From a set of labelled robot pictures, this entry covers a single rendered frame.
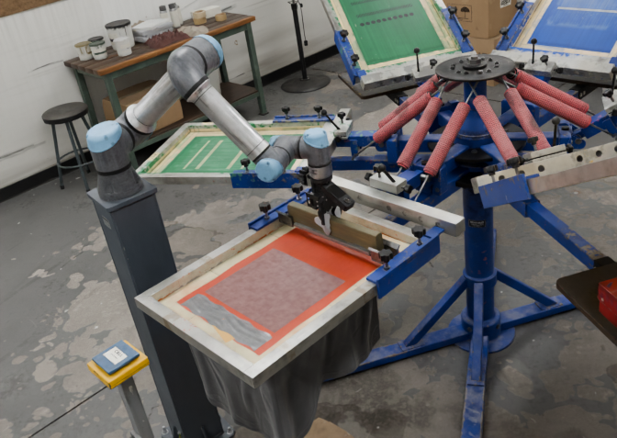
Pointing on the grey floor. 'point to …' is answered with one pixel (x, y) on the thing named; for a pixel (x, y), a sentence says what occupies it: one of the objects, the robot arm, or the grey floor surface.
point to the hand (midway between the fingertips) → (333, 230)
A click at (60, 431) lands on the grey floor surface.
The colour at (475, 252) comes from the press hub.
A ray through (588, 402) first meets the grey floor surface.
